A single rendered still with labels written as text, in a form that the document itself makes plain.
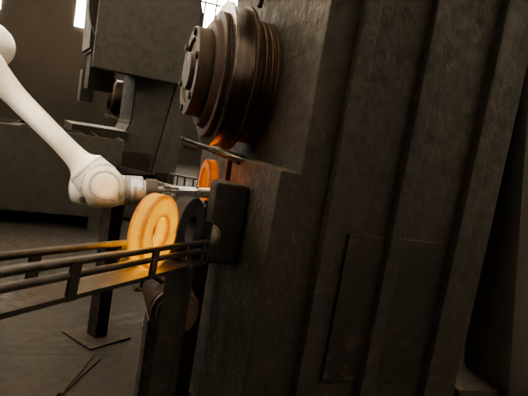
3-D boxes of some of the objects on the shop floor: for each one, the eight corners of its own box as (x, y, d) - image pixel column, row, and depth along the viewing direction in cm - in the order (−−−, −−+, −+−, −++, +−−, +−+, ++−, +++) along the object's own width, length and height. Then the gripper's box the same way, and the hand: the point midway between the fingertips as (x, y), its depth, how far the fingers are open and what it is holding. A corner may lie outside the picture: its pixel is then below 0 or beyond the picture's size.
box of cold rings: (104, 211, 467) (114, 129, 457) (113, 232, 391) (126, 134, 382) (-20, 201, 425) (-11, 110, 416) (-36, 221, 350) (-26, 111, 340)
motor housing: (164, 430, 152) (189, 265, 146) (174, 481, 132) (204, 291, 125) (121, 433, 148) (144, 262, 141) (125, 485, 127) (153, 288, 121)
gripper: (141, 199, 155) (214, 201, 163) (145, 207, 143) (224, 208, 151) (142, 175, 154) (216, 178, 162) (146, 181, 142) (226, 185, 150)
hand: (209, 192), depth 155 cm, fingers closed
